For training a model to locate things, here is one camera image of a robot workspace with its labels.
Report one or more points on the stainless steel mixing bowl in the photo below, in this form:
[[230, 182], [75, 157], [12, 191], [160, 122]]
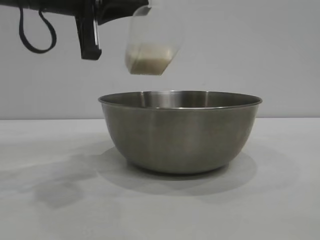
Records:
[[175, 140]]

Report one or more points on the clear plastic measuring cup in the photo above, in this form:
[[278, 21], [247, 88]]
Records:
[[147, 63]]

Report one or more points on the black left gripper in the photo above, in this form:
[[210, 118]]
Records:
[[87, 37]]

